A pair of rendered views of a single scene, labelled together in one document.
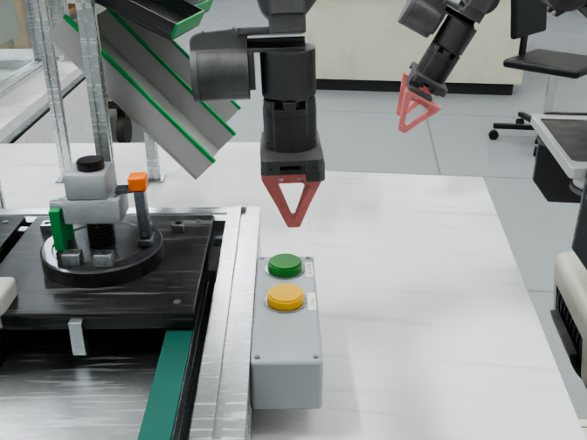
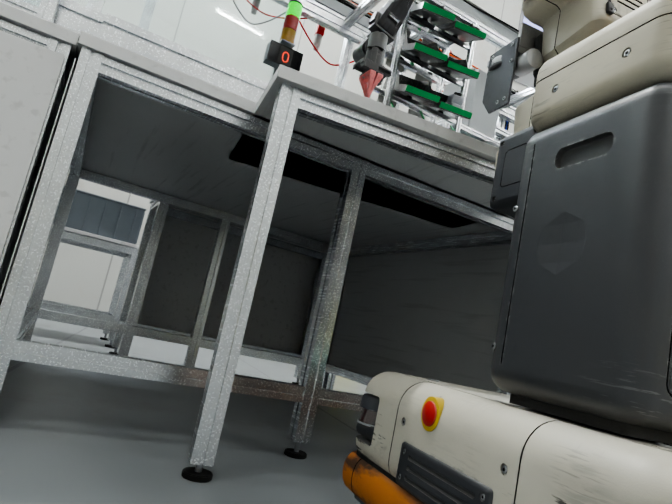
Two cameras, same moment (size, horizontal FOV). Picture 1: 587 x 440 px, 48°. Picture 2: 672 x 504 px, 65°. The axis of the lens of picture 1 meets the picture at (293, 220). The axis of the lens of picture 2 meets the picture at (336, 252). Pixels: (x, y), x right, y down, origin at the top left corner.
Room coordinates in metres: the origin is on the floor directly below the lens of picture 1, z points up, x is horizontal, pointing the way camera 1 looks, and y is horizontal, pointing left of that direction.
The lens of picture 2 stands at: (0.07, -1.30, 0.32)
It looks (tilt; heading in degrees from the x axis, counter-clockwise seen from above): 9 degrees up; 65
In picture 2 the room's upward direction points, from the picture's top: 12 degrees clockwise
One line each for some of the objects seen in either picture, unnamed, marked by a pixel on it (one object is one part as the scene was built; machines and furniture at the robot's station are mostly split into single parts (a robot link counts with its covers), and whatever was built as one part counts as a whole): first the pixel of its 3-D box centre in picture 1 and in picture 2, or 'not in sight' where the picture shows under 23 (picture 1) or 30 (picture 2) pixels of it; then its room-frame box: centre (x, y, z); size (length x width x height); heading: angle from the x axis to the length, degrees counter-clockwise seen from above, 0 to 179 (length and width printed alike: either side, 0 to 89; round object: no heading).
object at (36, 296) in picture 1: (105, 264); not in sight; (0.69, 0.23, 0.96); 0.24 x 0.24 x 0.02; 1
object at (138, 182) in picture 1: (134, 205); not in sight; (0.69, 0.18, 1.04); 0.04 x 0.02 x 0.08; 91
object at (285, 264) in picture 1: (285, 268); not in sight; (0.68, 0.01, 0.96); 0.04 x 0.04 x 0.02
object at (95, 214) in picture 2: not in sight; (85, 216); (0.03, 2.26, 0.73); 0.62 x 0.42 x 0.23; 1
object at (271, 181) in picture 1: (292, 184); (372, 86); (0.69, 0.00, 1.06); 0.07 x 0.07 x 0.09; 2
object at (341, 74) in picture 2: not in sight; (332, 113); (1.11, 1.32, 1.56); 0.04 x 0.04 x 1.39; 1
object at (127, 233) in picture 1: (103, 250); not in sight; (0.69, 0.23, 0.98); 0.14 x 0.14 x 0.02
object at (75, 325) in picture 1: (78, 336); not in sight; (0.57, 0.22, 0.95); 0.01 x 0.01 x 0.04; 1
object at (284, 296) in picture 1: (285, 299); not in sight; (0.61, 0.01, 0.96); 0.04 x 0.04 x 0.02
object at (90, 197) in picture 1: (85, 188); not in sight; (0.69, 0.24, 1.06); 0.08 x 0.04 x 0.07; 91
